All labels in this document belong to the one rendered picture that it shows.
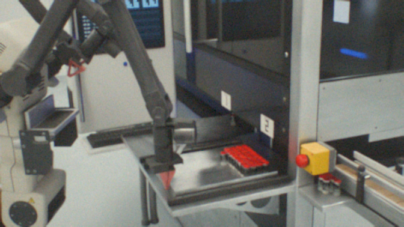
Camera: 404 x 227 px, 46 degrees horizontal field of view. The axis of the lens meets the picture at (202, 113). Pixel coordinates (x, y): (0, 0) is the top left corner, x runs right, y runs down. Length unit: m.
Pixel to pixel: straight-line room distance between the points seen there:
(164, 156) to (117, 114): 0.92
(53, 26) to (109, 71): 0.86
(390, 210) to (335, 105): 0.35
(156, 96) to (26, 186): 0.64
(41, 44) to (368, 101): 0.99
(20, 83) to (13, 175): 0.43
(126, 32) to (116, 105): 0.98
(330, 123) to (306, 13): 0.35
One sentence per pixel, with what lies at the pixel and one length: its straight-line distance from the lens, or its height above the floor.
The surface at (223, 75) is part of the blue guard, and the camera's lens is 1.91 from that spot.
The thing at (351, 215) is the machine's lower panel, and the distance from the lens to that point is 1.71.
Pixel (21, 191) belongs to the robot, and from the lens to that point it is 1.79.
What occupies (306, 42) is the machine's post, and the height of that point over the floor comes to 1.33.
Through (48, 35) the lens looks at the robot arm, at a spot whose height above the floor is 1.37.
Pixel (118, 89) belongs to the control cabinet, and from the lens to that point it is 2.27.
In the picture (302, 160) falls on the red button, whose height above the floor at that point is 1.01.
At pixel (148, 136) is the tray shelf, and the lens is 1.96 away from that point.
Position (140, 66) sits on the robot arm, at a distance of 1.35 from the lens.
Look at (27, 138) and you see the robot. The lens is 1.67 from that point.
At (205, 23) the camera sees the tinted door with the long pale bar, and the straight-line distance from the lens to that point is 2.07.
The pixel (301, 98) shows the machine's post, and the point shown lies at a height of 1.17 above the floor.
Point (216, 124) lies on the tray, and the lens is 2.06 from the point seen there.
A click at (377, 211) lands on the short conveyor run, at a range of 1.41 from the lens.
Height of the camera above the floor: 1.56
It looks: 18 degrees down
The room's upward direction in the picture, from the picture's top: 2 degrees counter-clockwise
